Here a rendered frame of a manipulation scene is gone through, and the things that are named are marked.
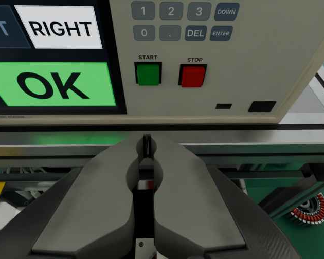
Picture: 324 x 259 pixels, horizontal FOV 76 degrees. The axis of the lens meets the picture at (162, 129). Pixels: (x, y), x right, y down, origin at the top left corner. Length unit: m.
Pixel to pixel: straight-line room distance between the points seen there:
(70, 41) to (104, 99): 0.06
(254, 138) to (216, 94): 0.07
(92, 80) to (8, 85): 0.08
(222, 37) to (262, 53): 0.04
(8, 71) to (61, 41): 0.06
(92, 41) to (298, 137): 0.22
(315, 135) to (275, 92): 0.07
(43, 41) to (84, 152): 0.11
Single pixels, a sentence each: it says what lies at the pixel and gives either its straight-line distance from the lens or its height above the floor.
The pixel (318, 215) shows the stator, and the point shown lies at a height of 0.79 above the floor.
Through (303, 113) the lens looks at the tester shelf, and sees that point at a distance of 0.30.
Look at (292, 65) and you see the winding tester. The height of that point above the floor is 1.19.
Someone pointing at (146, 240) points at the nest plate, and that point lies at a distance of 0.52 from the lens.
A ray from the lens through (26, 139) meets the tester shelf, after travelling 0.26.
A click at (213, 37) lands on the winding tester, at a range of 0.17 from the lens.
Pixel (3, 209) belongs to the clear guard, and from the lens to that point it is 0.29.
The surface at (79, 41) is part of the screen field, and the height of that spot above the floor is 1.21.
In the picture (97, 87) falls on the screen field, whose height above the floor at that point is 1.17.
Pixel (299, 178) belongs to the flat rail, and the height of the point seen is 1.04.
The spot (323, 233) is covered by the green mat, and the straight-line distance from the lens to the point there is 0.69.
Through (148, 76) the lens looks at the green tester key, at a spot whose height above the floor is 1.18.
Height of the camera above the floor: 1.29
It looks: 52 degrees down
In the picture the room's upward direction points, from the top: 2 degrees clockwise
